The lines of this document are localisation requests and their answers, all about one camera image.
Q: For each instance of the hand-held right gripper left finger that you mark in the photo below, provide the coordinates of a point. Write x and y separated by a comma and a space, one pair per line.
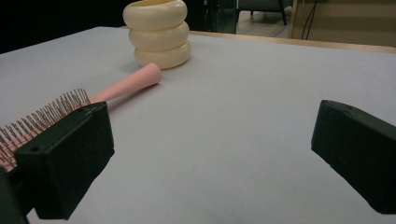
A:
65, 155

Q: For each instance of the cream ringed holder cup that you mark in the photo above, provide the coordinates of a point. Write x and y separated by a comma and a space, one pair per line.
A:
159, 34

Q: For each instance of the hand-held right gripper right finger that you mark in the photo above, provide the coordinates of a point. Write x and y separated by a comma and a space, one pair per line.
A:
358, 149

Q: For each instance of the dark chair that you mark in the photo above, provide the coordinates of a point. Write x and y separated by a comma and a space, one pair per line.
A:
264, 7

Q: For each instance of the pink hairbrush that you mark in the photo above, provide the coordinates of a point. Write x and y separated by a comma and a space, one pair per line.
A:
130, 83

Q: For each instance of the dark metal stand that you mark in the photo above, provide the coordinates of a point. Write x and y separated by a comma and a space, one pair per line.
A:
221, 15

